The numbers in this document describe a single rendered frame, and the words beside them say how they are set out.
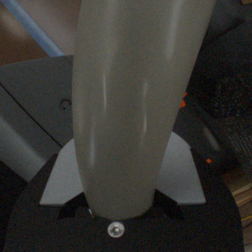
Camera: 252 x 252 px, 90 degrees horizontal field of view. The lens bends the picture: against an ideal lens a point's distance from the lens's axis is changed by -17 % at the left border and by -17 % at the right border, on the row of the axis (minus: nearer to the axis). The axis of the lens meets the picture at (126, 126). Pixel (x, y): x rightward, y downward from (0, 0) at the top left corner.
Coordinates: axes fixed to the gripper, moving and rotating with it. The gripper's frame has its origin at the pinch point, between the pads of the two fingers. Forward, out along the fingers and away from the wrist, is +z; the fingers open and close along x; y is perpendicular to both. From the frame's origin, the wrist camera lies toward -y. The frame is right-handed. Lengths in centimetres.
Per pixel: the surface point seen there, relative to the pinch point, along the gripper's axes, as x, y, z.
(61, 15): -42, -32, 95
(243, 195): 100, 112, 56
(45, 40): -57, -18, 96
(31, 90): -22.7, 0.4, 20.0
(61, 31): -43, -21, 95
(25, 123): -19.8, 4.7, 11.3
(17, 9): -77, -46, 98
